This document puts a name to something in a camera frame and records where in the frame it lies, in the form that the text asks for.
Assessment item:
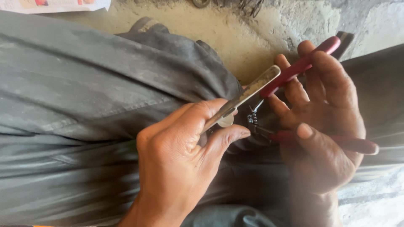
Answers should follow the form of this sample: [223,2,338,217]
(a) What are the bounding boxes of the person's right hand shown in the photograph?
[268,40,367,197]

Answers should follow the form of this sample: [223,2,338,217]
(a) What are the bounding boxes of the person's left hand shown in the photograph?
[136,98,252,206]

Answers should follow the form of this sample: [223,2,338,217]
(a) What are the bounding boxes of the red-handled spring pliers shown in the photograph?
[246,36,380,156]

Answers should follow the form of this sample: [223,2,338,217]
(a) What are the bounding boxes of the silver metal bar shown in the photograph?
[201,65,282,133]

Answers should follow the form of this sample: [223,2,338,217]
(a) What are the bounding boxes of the small round silver metal piece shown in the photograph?
[217,113,235,128]

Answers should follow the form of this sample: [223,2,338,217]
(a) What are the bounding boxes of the dark flat metal strip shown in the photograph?
[330,31,355,60]

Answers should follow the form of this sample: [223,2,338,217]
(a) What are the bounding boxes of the person's blue-grey shirt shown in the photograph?
[181,205,280,227]

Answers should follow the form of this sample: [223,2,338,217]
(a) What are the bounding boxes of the person's grey trousers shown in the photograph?
[0,9,404,227]

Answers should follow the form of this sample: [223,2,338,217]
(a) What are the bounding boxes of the heap of dark metal scrap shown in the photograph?
[191,0,265,18]

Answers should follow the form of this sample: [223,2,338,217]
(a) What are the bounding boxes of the printed newspaper sheet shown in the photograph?
[0,0,112,14]

